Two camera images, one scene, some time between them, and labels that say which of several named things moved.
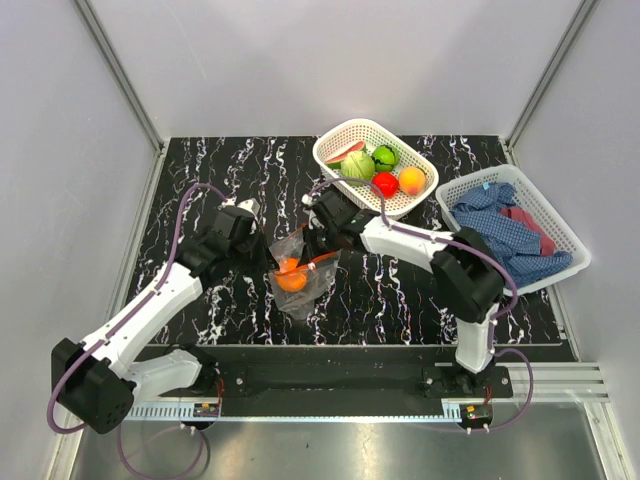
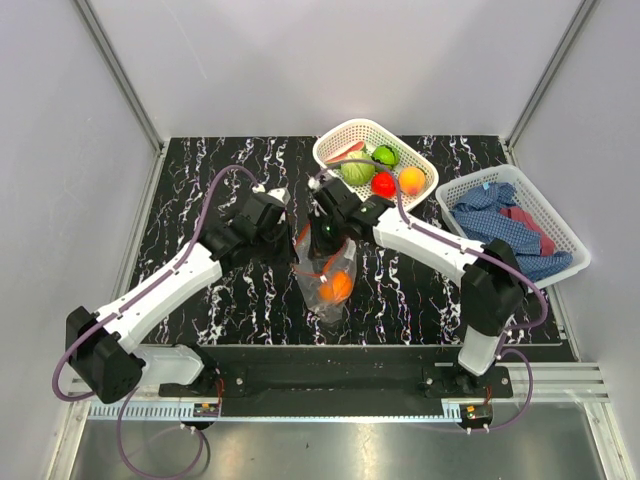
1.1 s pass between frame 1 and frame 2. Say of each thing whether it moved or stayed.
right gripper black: stayed
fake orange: moved
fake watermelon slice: stayed
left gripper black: moved
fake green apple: stayed
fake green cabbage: stayed
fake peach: stayed
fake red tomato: stayed
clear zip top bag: moved
